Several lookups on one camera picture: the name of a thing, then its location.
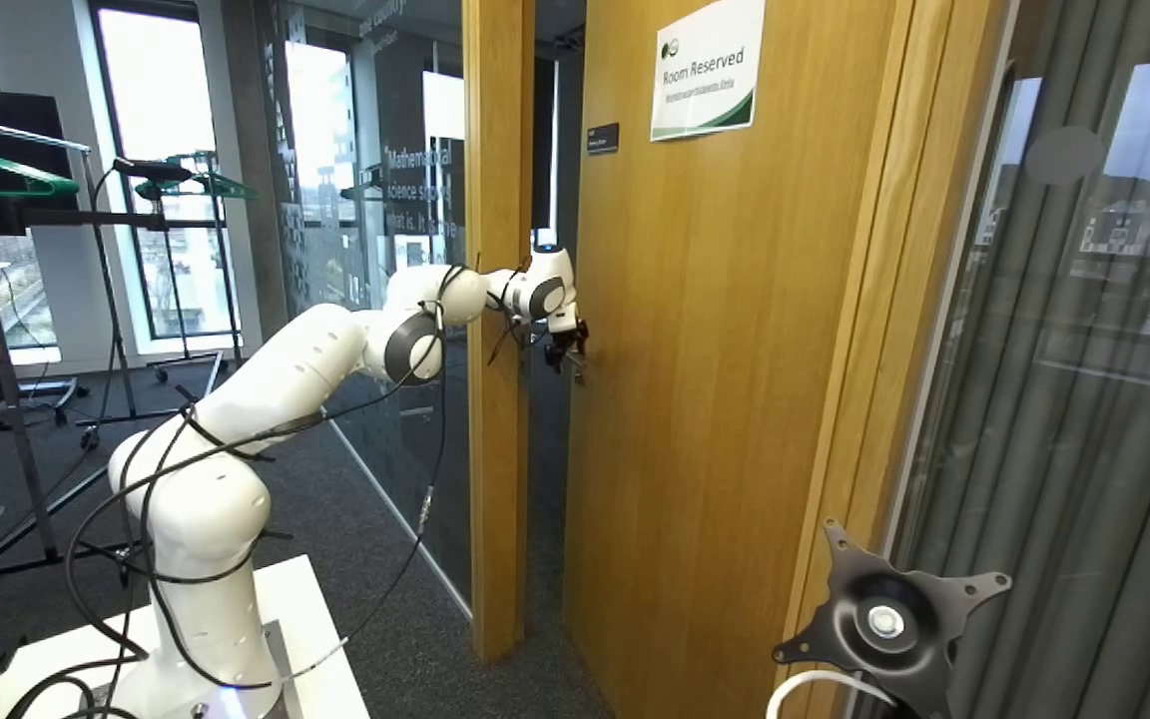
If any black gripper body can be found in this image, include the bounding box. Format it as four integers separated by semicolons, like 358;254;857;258
540;319;587;375

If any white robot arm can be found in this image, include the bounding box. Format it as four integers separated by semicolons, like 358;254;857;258
107;247;587;719

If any white robot base platform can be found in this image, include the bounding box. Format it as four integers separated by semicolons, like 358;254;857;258
0;554;373;719

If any wooden door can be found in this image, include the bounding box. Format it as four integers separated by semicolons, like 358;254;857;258
562;0;1013;719

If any small dark door plate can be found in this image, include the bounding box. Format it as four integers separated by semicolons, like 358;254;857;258
587;122;619;155

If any white green door sign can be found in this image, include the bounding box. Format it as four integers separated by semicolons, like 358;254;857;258
651;0;767;142

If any black tripod stand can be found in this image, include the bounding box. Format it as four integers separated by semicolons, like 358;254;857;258
81;153;245;447

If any wooden door frame post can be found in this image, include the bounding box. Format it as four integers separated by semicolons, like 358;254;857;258
463;0;536;661

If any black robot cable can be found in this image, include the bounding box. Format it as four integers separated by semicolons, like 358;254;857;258
0;297;459;719

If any white cable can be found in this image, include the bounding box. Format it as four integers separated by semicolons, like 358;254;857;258
763;667;902;719

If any black monitor mount bracket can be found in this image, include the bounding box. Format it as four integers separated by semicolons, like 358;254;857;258
773;518;1013;719

